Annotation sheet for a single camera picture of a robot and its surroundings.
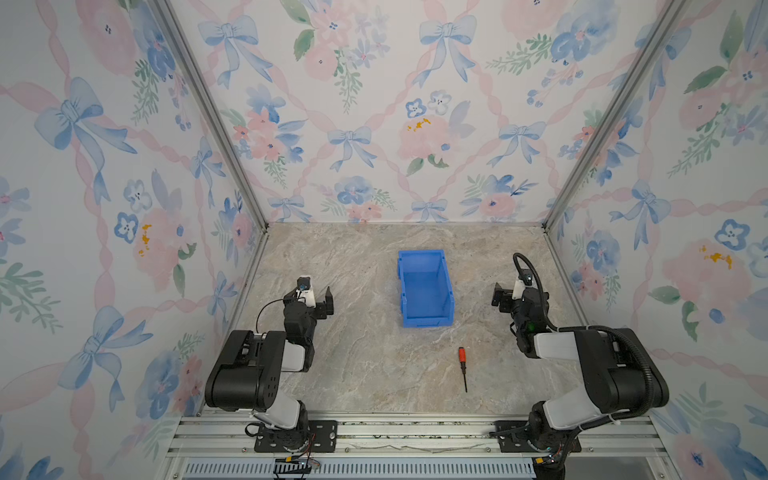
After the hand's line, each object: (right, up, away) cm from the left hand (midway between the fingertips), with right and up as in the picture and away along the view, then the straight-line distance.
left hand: (313, 286), depth 91 cm
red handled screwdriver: (+44, -21, -5) cm, 49 cm away
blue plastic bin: (+36, -3, +10) cm, 37 cm away
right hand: (+62, 0, +3) cm, 62 cm away
